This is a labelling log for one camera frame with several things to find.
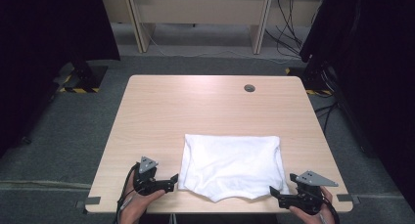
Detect person's left hand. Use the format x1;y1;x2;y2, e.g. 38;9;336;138
118;176;165;224

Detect black curtain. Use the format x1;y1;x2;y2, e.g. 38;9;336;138
0;0;121;158
299;0;415;213

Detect grey table corner bracket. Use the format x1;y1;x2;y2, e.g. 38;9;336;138
75;196;102;209
336;193;360;205

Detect beige desk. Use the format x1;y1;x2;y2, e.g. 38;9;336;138
99;0;327;55

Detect black power cables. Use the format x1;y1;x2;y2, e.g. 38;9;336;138
264;0;304;60

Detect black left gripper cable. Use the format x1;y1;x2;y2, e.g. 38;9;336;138
113;162;141;224

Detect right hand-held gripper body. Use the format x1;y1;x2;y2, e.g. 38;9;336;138
278;170;340;215

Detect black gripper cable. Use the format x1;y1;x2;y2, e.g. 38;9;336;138
113;162;141;224
321;196;342;224

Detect black stand base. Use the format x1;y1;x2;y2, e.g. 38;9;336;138
70;59;110;91

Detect black floor cables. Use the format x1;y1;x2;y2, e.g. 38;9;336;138
313;101;340;135

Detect white printed T-shirt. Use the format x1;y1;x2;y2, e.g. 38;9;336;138
177;133;291;203

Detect yellow black hazard tape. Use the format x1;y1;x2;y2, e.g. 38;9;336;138
58;74;101;95
305;89;335;97

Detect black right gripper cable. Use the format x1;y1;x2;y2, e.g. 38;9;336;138
321;196;342;224

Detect person's right hand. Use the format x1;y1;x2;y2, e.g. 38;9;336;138
289;187;336;224

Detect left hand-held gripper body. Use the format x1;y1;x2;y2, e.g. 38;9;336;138
133;156;170;197

